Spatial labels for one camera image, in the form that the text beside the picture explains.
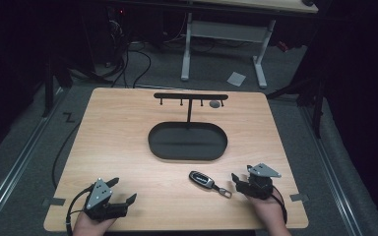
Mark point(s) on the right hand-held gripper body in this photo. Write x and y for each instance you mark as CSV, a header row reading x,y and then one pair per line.
x,y
258,183

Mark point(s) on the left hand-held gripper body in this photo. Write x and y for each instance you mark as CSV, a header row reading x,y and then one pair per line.
x,y
102,200

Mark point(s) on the black car key with clasp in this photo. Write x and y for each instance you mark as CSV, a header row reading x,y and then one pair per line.
x,y
206,182

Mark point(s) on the black key hanger stand with tray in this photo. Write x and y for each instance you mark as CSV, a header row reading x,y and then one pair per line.
x,y
187,141

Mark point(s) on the person's left hand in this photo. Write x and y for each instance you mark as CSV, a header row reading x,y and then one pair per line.
x,y
90,226

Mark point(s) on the person's right hand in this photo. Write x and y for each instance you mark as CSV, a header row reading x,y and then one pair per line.
x,y
270,211

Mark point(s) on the grey tape patch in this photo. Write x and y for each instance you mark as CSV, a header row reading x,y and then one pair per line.
x,y
299,197
55,201

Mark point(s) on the grey round table cap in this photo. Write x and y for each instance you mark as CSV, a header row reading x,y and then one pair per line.
x,y
215,104

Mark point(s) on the grey paper sheet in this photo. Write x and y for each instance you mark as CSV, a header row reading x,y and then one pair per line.
x,y
236,79

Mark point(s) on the black tripod stand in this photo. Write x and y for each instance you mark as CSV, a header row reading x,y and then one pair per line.
x,y
315,98

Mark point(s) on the black metal stand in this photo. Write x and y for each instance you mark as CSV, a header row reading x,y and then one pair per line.
x,y
48,88

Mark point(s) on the red object under desk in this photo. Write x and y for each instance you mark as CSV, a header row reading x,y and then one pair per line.
x,y
283,46

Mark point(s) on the white-legged wooden desk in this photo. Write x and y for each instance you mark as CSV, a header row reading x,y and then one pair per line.
x,y
224,31

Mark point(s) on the dark computer tower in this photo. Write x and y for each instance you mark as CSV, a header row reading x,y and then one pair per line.
x,y
116,36

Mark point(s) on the metal floor rail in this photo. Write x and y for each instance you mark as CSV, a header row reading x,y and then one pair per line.
x,y
333,173
16,164

